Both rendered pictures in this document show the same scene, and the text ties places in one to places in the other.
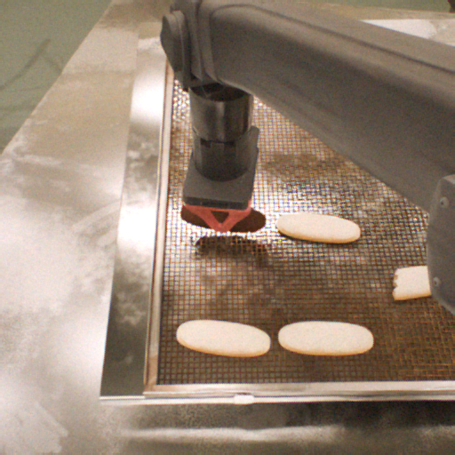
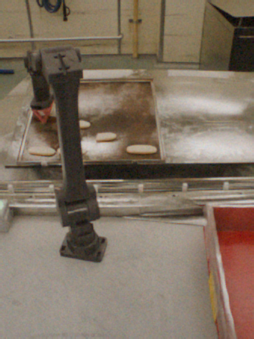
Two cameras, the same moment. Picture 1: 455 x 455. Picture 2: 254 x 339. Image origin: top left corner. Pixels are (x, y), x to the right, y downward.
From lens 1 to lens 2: 0.80 m
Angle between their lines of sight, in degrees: 11
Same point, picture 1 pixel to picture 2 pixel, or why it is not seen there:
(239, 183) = (45, 101)
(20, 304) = not seen: outside the picture
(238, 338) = (44, 150)
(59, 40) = not seen: hidden behind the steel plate
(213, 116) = (35, 80)
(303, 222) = not seen: hidden behind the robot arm
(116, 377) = (9, 160)
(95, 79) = (19, 96)
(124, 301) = (14, 143)
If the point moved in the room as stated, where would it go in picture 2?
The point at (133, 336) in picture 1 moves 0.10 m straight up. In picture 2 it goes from (15, 151) to (11, 126)
